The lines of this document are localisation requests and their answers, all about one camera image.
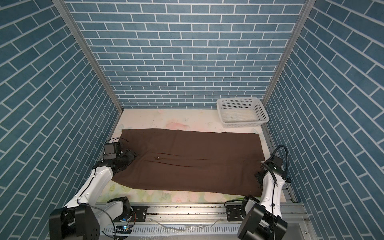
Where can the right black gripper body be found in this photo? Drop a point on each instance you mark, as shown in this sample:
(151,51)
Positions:
(261,178)

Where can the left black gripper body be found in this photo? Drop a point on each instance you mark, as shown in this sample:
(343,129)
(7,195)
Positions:
(126,158)

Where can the brown trousers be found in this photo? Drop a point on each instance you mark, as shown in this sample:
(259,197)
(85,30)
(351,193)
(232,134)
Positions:
(174,160)

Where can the white plastic laundry basket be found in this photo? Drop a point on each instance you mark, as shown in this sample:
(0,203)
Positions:
(242,112)

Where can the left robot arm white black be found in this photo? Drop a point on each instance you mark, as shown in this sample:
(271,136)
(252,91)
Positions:
(81,218)

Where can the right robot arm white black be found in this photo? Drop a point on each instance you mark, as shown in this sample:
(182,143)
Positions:
(263,218)

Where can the white perforated vent strip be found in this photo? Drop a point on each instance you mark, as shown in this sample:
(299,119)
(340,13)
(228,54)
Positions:
(168,230)

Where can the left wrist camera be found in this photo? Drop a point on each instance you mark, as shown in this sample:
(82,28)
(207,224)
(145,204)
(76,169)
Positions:
(112,151)

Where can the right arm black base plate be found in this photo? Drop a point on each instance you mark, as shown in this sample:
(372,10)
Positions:
(235,213)

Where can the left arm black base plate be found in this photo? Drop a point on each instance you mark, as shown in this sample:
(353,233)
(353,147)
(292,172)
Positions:
(139,214)

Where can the aluminium mounting rail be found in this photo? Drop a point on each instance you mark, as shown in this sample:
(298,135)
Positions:
(185,213)

